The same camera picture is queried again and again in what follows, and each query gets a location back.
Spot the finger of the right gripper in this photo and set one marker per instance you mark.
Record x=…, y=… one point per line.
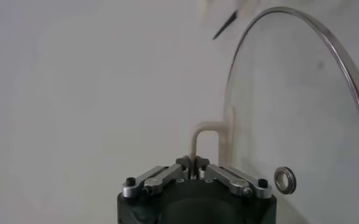
x=226, y=24

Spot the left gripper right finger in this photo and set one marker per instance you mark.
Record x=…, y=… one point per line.
x=231, y=179

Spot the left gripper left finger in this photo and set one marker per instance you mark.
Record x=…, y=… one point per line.
x=161, y=179

